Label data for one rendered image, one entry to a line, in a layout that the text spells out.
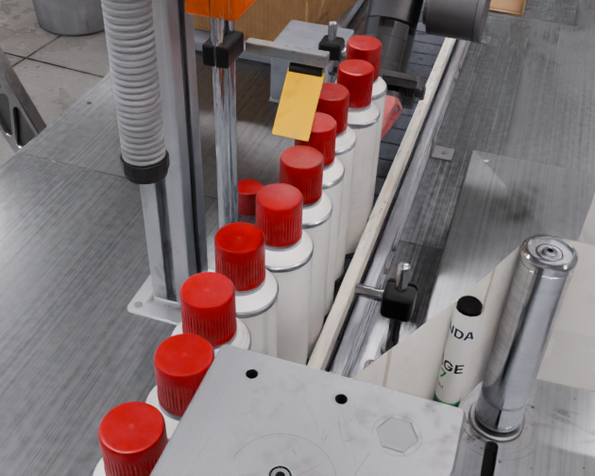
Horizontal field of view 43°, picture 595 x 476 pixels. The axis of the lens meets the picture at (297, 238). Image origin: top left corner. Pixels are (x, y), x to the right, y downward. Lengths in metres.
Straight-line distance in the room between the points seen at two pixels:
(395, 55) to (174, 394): 0.52
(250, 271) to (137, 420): 0.14
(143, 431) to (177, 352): 0.05
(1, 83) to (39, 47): 1.73
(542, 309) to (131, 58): 0.32
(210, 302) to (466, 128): 0.74
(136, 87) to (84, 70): 2.60
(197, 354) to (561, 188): 0.62
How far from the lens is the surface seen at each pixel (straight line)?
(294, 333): 0.59
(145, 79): 0.52
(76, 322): 0.81
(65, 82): 3.04
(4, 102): 1.65
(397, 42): 0.84
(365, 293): 0.71
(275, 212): 0.51
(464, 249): 0.83
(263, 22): 1.26
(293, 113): 0.60
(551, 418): 0.69
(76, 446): 0.71
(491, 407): 0.64
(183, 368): 0.41
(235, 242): 0.49
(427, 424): 0.32
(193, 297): 0.45
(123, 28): 0.50
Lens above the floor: 1.40
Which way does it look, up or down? 40 degrees down
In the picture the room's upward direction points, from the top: 2 degrees clockwise
